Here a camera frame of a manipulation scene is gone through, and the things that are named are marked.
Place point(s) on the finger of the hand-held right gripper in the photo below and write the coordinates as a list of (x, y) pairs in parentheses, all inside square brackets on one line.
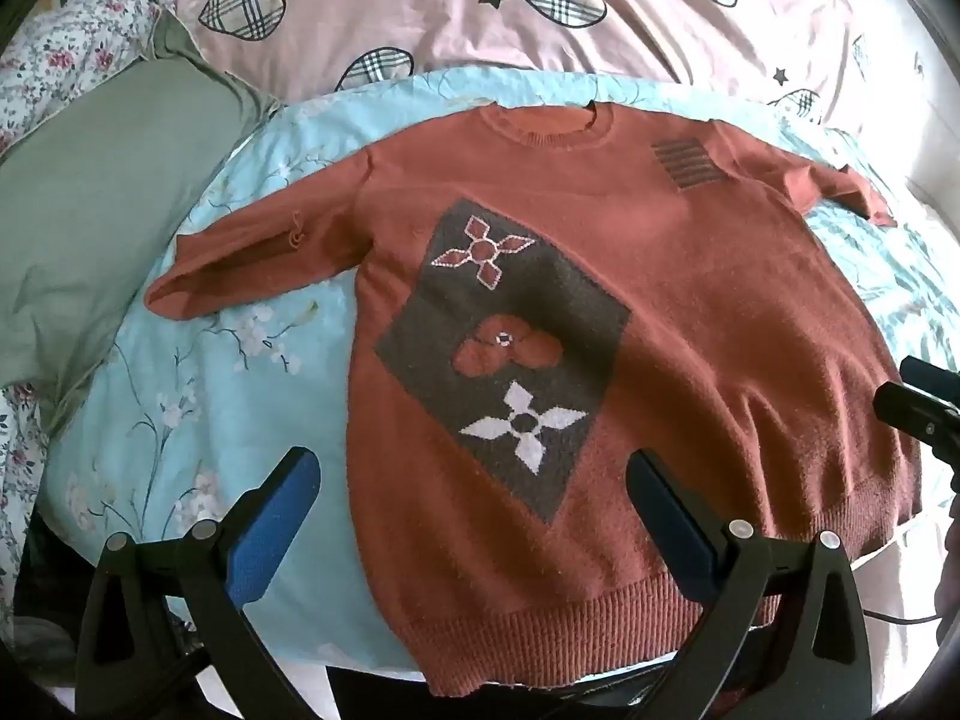
[(911, 409), (934, 375)]

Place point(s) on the rust orange knit sweater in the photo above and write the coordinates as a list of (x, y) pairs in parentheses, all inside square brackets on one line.
[(675, 300)]

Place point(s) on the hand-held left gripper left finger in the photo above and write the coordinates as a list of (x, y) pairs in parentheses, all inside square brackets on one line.
[(274, 532)]

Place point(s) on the pink duvet with plaid hearts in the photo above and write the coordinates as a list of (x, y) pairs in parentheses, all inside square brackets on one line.
[(600, 7)]

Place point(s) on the light blue floral blanket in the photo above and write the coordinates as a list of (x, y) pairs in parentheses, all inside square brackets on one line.
[(225, 405)]

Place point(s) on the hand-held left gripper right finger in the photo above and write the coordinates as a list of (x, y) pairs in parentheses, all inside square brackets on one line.
[(667, 521)]

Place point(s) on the white floral bedsheet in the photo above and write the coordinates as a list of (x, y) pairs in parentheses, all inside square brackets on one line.
[(90, 37)]

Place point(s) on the green pillow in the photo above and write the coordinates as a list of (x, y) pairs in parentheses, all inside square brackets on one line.
[(97, 195)]

